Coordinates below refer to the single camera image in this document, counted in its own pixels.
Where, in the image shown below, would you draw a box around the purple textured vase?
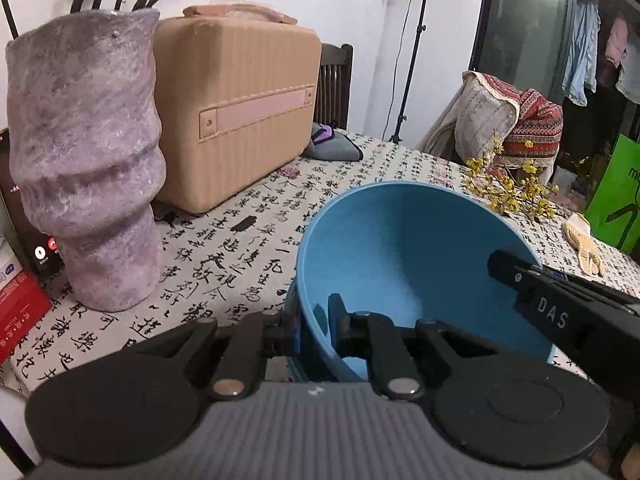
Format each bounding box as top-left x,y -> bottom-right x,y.
5,8 -> 167,311

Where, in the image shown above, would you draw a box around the hanging white garment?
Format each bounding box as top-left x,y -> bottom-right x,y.
616,50 -> 640,98

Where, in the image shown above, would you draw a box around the yellow dotted work glove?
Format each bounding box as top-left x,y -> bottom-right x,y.
561,212 -> 606,277

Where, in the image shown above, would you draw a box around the grey quilted cushion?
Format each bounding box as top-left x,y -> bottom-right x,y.
454,77 -> 521,163

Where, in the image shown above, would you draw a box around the black smartphone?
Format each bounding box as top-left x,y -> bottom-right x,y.
0,127 -> 66,281

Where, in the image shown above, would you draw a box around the calligraphy print tablecloth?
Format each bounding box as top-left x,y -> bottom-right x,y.
0,127 -> 640,396

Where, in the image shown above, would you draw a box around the grey purple cloth pouch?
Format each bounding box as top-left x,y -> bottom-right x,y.
302,122 -> 362,162

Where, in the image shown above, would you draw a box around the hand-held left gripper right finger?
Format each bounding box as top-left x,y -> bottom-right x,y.
327,292 -> 496,401

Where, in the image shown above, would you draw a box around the red patterned blanket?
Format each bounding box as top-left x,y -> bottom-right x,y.
462,71 -> 565,171

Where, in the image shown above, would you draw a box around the yellow flower branches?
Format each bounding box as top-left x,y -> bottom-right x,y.
462,135 -> 568,221

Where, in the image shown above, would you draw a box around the hanging blue shirt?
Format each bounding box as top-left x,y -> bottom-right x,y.
561,0 -> 601,107

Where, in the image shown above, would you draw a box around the hanging pink garment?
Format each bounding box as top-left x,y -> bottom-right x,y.
605,17 -> 630,68

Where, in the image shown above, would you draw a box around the beige hard suitcase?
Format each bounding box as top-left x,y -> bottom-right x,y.
152,2 -> 322,213

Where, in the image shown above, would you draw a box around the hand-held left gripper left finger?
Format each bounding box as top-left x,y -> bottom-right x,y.
125,305 -> 306,401

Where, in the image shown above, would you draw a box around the dark wooden chair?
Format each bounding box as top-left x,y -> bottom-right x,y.
312,42 -> 353,131

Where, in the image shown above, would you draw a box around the red box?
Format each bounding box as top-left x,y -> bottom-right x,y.
0,270 -> 53,363

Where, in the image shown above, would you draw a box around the black sliding glass door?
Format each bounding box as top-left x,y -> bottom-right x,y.
472,0 -> 640,211

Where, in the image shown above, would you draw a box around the green paper bag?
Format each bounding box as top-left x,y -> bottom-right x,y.
584,132 -> 640,256

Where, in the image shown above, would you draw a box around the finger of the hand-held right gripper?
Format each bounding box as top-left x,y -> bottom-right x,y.
527,264 -> 640,313
487,249 -> 533,293

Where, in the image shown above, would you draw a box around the white carton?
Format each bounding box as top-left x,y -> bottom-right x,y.
0,232 -> 23,288

